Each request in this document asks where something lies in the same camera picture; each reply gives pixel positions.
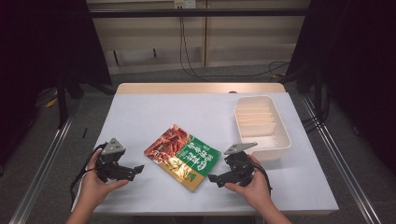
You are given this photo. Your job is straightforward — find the black horizontal bar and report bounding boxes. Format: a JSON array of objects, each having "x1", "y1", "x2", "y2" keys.
[{"x1": 89, "y1": 8, "x2": 311, "y2": 19}]

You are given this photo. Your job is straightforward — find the wall power socket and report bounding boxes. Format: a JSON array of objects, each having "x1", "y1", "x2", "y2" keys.
[{"x1": 174, "y1": 0, "x2": 197, "y2": 9}]

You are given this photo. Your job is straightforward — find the green and red food packet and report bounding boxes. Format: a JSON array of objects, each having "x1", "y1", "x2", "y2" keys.
[{"x1": 143, "y1": 124, "x2": 222, "y2": 191}]

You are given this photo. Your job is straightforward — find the black wall cables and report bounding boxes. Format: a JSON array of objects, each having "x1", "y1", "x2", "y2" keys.
[{"x1": 178, "y1": 16, "x2": 291, "y2": 82}]

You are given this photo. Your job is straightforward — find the white table mat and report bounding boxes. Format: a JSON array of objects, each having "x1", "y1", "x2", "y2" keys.
[{"x1": 72, "y1": 92, "x2": 340, "y2": 216}]

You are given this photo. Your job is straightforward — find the person's left hand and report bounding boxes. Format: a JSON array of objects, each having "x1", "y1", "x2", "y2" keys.
[{"x1": 77, "y1": 148, "x2": 131, "y2": 212}]

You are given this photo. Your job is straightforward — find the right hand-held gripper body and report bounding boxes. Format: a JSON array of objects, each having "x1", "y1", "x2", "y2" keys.
[{"x1": 215, "y1": 142, "x2": 259, "y2": 189}]

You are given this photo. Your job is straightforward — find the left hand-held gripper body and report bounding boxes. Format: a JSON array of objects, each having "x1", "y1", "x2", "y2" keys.
[{"x1": 94, "y1": 137, "x2": 137, "y2": 184}]

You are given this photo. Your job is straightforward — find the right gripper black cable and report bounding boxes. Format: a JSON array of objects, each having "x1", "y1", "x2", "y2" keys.
[{"x1": 252, "y1": 161, "x2": 274, "y2": 196}]

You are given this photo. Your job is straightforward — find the black metal stand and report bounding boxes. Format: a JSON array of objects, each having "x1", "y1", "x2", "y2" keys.
[{"x1": 55, "y1": 71, "x2": 70, "y2": 130}]

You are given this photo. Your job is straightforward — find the white plastic divided container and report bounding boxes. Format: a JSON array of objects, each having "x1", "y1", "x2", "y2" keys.
[{"x1": 233, "y1": 95, "x2": 292, "y2": 161}]

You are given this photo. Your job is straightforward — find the aluminium floor rail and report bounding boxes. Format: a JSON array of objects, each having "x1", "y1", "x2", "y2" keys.
[
  {"x1": 8, "y1": 108, "x2": 78, "y2": 224},
  {"x1": 301, "y1": 95, "x2": 382, "y2": 224}
]

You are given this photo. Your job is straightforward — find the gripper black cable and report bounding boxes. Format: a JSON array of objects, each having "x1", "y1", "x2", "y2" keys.
[
  {"x1": 69, "y1": 142, "x2": 108, "y2": 209},
  {"x1": 252, "y1": 161, "x2": 274, "y2": 196}
]

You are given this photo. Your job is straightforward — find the person's right hand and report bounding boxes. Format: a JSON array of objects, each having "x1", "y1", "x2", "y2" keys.
[{"x1": 224, "y1": 154, "x2": 273, "y2": 213}]

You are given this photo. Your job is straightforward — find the black floor cables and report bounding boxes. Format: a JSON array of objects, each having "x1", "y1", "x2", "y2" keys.
[{"x1": 301, "y1": 92, "x2": 332, "y2": 134}]

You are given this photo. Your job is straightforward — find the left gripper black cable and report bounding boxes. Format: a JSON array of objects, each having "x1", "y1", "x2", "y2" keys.
[{"x1": 69, "y1": 142, "x2": 108, "y2": 209}]

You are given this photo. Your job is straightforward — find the black curtain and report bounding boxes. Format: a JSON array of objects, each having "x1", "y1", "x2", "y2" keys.
[
  {"x1": 286, "y1": 0, "x2": 396, "y2": 176},
  {"x1": 0, "y1": 0, "x2": 113, "y2": 175}
]

